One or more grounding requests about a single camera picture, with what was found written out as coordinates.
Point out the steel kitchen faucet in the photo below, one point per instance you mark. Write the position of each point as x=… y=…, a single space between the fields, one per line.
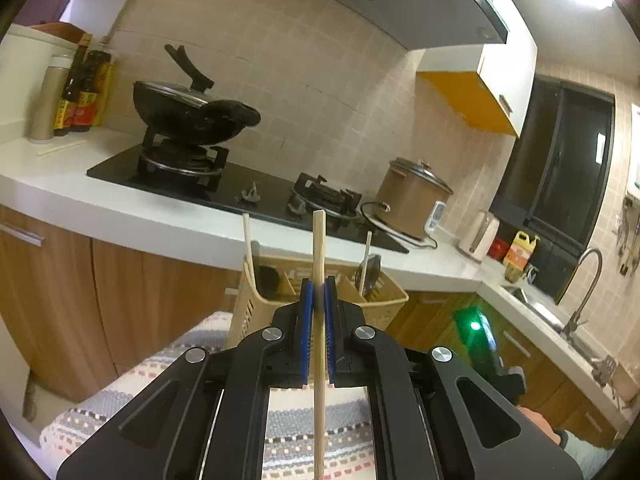
x=590 y=270

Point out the white appliance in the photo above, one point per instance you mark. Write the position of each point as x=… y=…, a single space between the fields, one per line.
x=20 y=85

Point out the brown rice cooker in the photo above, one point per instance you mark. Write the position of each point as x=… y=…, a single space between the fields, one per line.
x=405 y=200

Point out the hanging kitchen utensils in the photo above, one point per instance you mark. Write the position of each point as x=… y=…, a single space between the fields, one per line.
x=625 y=245

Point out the steel thermos flask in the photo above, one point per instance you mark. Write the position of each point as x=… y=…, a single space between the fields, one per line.
x=47 y=100

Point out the red container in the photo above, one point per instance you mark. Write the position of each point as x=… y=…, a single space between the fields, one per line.
x=500 y=249

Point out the wooden kitchen cabinet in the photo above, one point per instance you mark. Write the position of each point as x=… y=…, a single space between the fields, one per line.
x=150 y=300

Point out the yellow oil bottle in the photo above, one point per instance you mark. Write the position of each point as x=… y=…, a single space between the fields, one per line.
x=520 y=250

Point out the striped woven mat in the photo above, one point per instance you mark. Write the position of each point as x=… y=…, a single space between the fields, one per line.
x=290 y=435

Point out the glass wok lid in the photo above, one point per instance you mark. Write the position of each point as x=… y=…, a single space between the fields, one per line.
x=170 y=90

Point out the white wall cabinet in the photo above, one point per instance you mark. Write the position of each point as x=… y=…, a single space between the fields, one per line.
x=505 y=60

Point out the person's right hand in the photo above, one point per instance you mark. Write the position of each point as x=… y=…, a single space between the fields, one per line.
x=540 y=422

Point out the steel range hood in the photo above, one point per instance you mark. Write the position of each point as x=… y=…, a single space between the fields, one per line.
x=425 y=5

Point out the dark sauce bottle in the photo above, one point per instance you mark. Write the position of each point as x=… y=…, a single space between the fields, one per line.
x=87 y=95
x=64 y=105

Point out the white plug timer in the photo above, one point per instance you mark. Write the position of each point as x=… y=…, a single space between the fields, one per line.
x=436 y=216

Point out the white electric kettle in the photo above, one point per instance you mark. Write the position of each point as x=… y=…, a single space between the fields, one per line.
x=477 y=237

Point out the black gas stove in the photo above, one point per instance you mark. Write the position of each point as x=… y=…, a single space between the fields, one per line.
x=125 y=172

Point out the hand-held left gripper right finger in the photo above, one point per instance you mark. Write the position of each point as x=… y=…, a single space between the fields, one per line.
x=330 y=330

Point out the steel sink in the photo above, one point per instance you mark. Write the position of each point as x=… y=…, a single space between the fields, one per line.
x=530 y=300

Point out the beige plastic utensil basket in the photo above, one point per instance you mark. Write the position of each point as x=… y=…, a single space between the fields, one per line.
x=250 y=310

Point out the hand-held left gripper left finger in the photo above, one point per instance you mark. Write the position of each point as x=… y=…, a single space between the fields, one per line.
x=307 y=330

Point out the person's right forearm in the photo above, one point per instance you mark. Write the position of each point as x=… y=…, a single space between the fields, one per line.
x=590 y=452

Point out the black wok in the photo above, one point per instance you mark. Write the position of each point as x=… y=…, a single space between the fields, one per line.
x=190 y=120

